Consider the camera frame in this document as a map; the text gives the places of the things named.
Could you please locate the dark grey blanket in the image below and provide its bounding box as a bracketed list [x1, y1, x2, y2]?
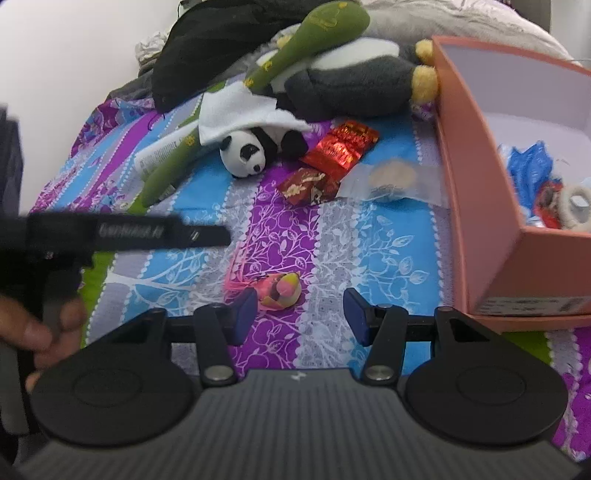
[106, 69, 156, 100]

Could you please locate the green plush stick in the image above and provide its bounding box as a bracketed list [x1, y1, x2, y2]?
[136, 0, 371, 208]

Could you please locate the grey white penguin plush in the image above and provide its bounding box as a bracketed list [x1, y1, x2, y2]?
[256, 36, 439, 123]

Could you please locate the dark red gold packet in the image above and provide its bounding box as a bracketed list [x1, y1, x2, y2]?
[277, 167, 342, 206]

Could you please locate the clear plastic bag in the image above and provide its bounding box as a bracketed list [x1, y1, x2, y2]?
[337, 159, 451, 206]

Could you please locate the blue printed snack packet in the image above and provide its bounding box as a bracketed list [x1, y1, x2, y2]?
[501, 142, 555, 217]

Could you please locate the shiny red foil packet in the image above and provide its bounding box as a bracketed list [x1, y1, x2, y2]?
[300, 120, 380, 179]

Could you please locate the pink feathered bird toy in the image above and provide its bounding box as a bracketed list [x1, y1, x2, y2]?
[225, 271, 303, 309]

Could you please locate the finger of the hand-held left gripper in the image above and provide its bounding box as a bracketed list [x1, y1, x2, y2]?
[182, 224, 232, 248]

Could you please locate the person's left hand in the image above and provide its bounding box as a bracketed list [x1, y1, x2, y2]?
[0, 295, 88, 394]

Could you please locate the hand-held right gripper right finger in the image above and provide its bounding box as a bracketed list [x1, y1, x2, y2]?
[344, 288, 502, 386]

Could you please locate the floral striped bedsheet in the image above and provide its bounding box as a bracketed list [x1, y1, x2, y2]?
[28, 80, 591, 462]

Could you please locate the white cloth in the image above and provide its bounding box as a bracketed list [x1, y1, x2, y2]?
[135, 32, 174, 65]
[198, 85, 313, 145]

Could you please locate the pink cardboard box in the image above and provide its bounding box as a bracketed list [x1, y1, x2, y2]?
[431, 36, 591, 333]

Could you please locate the white tube bottle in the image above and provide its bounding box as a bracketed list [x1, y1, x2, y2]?
[134, 121, 202, 182]

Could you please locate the white crumpled cloth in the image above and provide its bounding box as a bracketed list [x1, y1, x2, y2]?
[135, 32, 174, 65]

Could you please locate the black clothing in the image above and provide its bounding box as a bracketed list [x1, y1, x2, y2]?
[151, 0, 324, 114]

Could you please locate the small panda plush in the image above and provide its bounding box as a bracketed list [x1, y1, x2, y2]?
[219, 127, 309, 180]

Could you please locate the grey duvet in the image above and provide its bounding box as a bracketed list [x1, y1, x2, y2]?
[365, 0, 578, 63]

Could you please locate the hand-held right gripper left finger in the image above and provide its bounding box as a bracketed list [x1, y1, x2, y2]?
[92, 288, 257, 387]

